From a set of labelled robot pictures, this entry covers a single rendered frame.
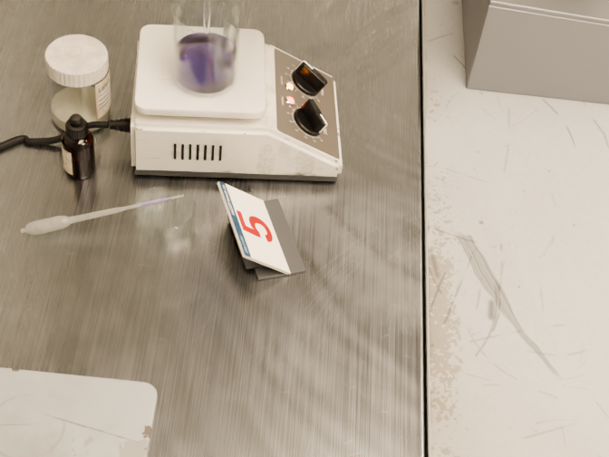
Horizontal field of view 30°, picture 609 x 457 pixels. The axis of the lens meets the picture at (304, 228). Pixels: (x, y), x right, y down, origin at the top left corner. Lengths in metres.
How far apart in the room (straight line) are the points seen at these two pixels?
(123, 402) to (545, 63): 0.57
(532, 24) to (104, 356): 0.54
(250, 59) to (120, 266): 0.23
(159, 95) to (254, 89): 0.09
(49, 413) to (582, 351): 0.46
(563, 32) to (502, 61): 0.07
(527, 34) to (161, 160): 0.39
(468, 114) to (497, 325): 0.27
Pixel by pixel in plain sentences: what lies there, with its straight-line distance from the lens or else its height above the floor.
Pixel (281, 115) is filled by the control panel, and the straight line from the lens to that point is 1.07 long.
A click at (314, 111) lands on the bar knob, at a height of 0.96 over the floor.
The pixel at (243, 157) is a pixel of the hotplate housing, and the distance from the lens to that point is 1.07.
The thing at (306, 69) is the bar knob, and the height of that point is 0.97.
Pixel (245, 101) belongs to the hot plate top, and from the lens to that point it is 1.05.
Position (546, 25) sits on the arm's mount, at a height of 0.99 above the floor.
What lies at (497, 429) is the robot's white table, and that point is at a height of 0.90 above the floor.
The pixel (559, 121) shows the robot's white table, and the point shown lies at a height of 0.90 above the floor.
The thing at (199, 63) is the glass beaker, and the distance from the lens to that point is 1.02.
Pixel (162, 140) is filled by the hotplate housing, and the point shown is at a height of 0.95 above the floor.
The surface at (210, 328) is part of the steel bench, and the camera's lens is 0.98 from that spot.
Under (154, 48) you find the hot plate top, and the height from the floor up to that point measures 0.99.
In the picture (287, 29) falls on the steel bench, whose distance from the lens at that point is 1.27.
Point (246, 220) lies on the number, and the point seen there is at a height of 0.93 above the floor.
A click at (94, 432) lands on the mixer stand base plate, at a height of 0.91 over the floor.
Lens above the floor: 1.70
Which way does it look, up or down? 49 degrees down
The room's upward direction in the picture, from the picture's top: 8 degrees clockwise
